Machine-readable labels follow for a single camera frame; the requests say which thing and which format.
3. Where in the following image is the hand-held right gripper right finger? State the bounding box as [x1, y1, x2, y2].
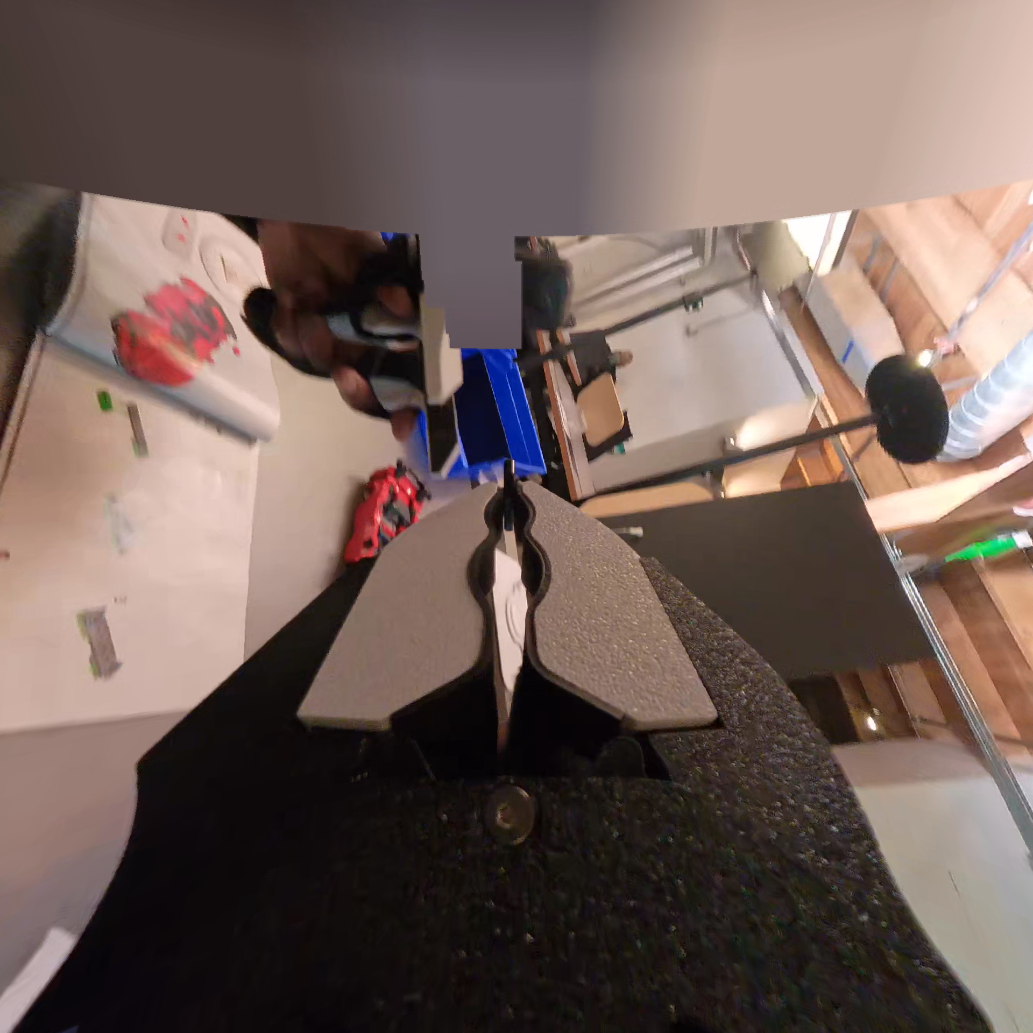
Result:
[515, 479, 720, 732]

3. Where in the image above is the blue plastic bin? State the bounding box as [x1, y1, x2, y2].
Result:
[408, 347, 548, 479]

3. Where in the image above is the white paper sheet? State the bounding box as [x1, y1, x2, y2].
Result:
[0, 329, 261, 734]

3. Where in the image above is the white sleeve with red print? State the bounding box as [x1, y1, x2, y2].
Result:
[45, 192, 282, 443]

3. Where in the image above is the black fuzzy microphone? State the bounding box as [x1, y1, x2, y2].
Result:
[865, 355, 952, 466]

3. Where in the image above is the wooden chair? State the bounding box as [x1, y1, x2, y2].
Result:
[575, 374, 634, 450]

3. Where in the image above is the black flat board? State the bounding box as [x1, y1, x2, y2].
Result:
[610, 483, 957, 684]

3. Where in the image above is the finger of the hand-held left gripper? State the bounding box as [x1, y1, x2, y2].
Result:
[418, 302, 468, 477]

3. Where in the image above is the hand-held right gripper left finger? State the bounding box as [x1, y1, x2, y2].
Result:
[297, 483, 507, 732]

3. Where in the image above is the person's left hand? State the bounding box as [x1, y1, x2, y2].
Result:
[242, 221, 424, 442]

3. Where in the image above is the black microphone boom pole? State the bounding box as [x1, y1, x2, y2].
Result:
[596, 413, 882, 495]

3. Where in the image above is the red lego car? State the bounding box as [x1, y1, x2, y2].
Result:
[342, 462, 432, 566]

